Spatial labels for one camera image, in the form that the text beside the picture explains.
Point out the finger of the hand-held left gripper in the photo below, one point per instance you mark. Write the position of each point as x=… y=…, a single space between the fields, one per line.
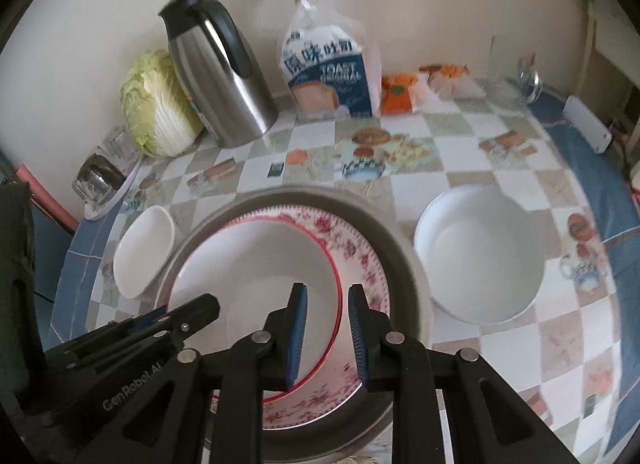
x=195 y=316
x=117 y=326

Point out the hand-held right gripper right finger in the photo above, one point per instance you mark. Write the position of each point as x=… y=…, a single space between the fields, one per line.
x=357 y=339

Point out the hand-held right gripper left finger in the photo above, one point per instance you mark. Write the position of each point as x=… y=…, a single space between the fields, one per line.
x=297 y=334

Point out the small white plate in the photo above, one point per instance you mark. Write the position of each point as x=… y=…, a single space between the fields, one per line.
x=142 y=254

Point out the strawberry print bowl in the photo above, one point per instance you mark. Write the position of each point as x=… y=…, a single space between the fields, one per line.
x=260 y=264

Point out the pink floral plate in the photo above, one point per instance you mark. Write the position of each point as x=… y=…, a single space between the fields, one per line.
x=360 y=254

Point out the stainless steel basin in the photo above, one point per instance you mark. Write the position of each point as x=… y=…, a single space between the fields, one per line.
x=397 y=259

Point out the white square bowl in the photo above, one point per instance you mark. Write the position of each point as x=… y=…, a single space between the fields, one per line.
x=480 y=264

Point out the clear drinking glass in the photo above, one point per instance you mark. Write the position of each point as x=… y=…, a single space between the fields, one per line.
x=90 y=189
x=120 y=143

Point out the white oval tray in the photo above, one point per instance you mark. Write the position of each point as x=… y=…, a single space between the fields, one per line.
x=117 y=199

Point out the brown glass cup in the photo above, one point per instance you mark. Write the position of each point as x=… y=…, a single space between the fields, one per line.
x=105 y=168

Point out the napa cabbage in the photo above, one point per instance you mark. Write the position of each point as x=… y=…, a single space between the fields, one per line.
x=155 y=103

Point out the stainless steel thermos jug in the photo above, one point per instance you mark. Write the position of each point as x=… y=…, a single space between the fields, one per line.
x=225 y=78

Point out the toast bread bag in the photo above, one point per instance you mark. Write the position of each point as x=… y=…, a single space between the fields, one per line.
x=330 y=68

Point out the clear orange snack packet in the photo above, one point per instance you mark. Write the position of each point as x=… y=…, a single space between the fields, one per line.
x=450 y=81

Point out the tall clear glass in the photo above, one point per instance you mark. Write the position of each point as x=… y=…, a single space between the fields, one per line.
x=502 y=73

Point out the glass mug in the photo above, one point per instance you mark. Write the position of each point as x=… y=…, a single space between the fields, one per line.
x=532 y=83

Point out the white plastic box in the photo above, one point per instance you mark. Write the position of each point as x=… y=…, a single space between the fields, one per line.
x=587 y=123

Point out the pale wooden frame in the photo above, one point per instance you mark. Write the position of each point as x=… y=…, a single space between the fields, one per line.
x=592 y=43

